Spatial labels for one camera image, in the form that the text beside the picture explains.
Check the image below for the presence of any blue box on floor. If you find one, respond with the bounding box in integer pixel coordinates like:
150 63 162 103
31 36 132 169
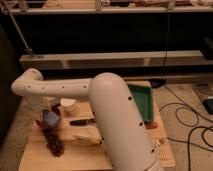
202 99 213 115

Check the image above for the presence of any black floor cable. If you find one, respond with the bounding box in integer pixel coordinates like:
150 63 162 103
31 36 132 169
158 83 213 171

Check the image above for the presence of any orange carrot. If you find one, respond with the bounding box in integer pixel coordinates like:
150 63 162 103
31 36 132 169
145 121 158 129

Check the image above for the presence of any black handled knife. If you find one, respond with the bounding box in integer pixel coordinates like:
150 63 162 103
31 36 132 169
69 118 96 126

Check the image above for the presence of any wooden cutting board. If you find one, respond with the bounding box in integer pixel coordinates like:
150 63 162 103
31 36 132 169
18 80 176 171

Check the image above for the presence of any brown grape bunch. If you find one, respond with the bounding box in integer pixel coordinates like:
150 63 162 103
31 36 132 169
42 129 64 157

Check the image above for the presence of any grey metal shelf beam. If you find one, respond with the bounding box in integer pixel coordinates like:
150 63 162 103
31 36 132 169
19 50 213 70

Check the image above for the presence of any green plastic tray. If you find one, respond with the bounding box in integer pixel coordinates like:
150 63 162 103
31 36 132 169
128 84 154 123

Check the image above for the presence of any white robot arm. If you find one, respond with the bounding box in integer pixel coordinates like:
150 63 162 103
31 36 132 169
11 68 164 171

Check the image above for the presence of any silver fork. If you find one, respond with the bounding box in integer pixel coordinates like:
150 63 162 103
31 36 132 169
155 137 166 147

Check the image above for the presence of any white cup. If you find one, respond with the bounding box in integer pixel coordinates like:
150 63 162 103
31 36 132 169
60 98 76 114

